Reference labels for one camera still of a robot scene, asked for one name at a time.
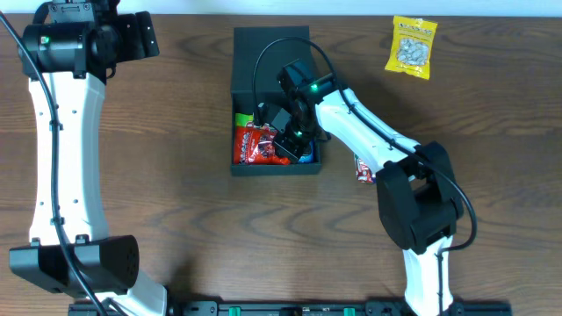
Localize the black gift box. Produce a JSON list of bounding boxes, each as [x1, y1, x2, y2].
[[230, 25, 323, 177]]

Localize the green red wafer bar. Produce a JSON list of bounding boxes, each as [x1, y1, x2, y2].
[[354, 154, 376, 183]]

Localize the red snack bag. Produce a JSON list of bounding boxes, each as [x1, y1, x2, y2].
[[233, 126, 290, 165]]

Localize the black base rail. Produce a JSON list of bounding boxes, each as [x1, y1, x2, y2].
[[68, 299, 514, 316]]

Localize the right black cable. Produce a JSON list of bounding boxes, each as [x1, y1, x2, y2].
[[251, 36, 479, 316]]

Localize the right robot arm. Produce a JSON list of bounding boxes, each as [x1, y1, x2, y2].
[[272, 61, 463, 315]]

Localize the green Haribo gummy bag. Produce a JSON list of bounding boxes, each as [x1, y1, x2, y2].
[[234, 113, 255, 128]]

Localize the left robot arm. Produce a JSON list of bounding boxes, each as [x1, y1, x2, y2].
[[9, 1, 172, 315]]

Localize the blue Oreo cookie pack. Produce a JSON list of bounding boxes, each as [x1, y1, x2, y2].
[[299, 141, 314, 163]]

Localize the yellow pistachio bag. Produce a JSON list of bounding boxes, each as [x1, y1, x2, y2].
[[385, 16, 438, 80]]

